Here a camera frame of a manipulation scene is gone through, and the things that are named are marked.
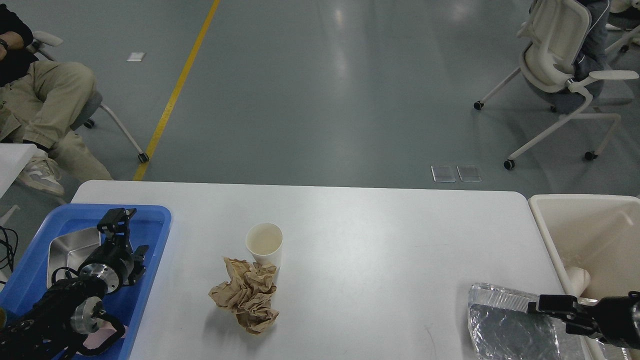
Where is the stainless steel rectangular tin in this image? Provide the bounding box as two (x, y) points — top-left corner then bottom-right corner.
(45, 227), (101, 288)

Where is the seated person in khaki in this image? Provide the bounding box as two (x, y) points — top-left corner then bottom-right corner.
(0, 4), (112, 197)

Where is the white paper cup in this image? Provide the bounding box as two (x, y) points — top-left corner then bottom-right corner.
(245, 222), (283, 269)
(565, 266), (591, 297)

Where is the seated person in blue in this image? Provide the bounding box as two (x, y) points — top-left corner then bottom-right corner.
(530, 0), (612, 114)

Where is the pink mug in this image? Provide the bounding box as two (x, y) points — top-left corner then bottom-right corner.
(83, 321), (117, 349)

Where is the beige plastic bin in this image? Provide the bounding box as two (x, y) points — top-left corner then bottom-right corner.
(528, 194), (640, 360)

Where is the grey office chair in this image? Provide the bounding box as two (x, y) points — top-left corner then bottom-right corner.
(26, 30), (150, 164)

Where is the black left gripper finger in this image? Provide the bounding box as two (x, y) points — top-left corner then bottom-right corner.
(96, 208), (138, 246)
(125, 244), (149, 287)

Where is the aluminium foil tray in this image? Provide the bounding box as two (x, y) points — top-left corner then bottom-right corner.
(467, 282), (586, 360)

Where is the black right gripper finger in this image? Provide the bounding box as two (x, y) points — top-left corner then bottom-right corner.
(526, 294), (599, 315)
(564, 320), (601, 338)

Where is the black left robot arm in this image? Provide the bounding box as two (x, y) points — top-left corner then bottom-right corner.
(0, 208), (149, 360)

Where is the white side table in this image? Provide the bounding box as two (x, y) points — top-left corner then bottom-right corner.
(0, 143), (38, 198)

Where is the brown paper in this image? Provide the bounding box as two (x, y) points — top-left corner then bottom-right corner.
(208, 257), (279, 336)

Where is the white office chair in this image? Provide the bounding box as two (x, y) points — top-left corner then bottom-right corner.
(473, 0), (639, 170)

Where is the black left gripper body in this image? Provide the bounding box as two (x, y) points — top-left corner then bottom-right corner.
(78, 239), (138, 291)

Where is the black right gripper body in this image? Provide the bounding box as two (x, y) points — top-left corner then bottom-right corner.
(592, 295), (640, 350)

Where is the blue plastic tray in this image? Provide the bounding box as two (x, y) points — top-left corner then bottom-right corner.
(0, 203), (172, 360)

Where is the white paper cup in bin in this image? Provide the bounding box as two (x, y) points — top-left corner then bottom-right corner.
(565, 266), (591, 297)

